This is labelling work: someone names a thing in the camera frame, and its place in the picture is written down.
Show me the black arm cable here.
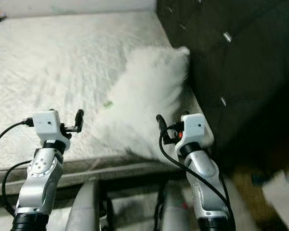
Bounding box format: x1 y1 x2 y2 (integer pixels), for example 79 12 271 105
159 132 236 227
0 119 34 217

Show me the black tufted headboard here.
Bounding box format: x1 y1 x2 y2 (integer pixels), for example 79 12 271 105
157 0 289 171

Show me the white pillow with tree print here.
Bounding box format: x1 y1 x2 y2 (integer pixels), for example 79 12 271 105
94 46 191 162

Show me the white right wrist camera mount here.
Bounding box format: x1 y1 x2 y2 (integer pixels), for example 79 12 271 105
174 113 206 154

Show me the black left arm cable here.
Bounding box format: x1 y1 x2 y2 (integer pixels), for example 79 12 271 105
0 119 34 217

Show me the grey robot right leg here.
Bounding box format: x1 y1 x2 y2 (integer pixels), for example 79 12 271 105
161 182 188 231

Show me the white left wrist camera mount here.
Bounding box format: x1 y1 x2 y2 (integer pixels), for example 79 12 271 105
32 110 70 151

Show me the white quilted mattress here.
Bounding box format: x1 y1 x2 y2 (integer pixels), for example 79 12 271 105
0 11 215 195

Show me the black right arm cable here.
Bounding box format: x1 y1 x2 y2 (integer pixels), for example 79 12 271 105
159 132 236 227

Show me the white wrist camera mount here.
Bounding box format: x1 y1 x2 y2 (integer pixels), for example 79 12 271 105
32 110 70 151
174 113 206 154

